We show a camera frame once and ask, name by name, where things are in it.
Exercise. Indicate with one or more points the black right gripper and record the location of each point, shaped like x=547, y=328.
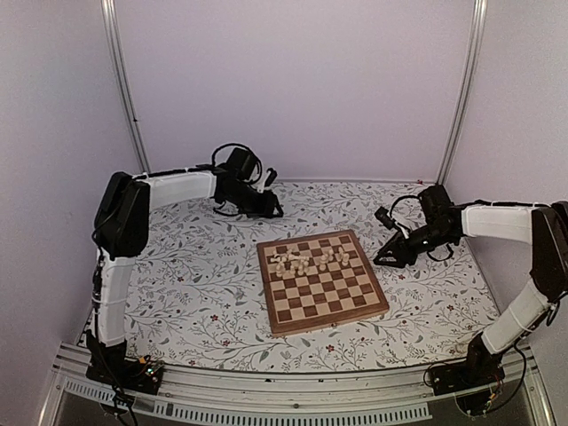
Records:
x=395, y=245

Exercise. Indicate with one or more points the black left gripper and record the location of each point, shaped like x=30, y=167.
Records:
x=266, y=209

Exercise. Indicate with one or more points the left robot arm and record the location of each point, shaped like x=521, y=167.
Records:
x=121, y=230

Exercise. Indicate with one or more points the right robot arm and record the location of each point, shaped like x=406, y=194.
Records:
x=521, y=251

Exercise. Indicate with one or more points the light chess piece group right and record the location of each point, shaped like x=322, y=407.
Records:
x=331, y=260

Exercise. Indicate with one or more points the wooden chess board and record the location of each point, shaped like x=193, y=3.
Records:
x=318, y=299

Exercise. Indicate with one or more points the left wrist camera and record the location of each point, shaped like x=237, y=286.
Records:
x=265, y=180

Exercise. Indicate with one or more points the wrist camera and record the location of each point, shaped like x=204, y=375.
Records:
x=385, y=218
x=265, y=180

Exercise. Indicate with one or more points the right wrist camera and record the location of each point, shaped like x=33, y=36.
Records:
x=385, y=218

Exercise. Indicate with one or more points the front aluminium rail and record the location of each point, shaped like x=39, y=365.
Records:
x=200, y=396

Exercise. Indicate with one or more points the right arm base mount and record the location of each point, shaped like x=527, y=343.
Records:
x=480, y=375

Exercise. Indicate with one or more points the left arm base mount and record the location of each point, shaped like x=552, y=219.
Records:
x=110, y=365

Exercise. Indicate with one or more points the right aluminium frame post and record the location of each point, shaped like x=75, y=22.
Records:
x=474, y=47

